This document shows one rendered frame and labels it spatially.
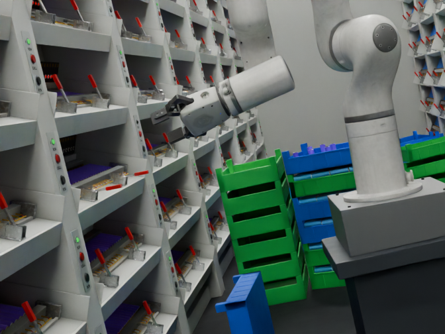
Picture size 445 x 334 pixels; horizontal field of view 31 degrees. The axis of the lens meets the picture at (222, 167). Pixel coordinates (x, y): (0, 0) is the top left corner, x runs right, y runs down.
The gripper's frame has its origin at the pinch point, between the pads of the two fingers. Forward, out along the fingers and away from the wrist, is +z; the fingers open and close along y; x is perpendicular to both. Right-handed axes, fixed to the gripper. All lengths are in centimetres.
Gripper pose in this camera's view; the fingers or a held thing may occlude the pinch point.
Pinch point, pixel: (163, 128)
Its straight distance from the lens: 188.0
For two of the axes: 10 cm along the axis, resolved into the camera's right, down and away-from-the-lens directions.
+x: -2.6, -8.0, 5.4
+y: 3.4, 4.4, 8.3
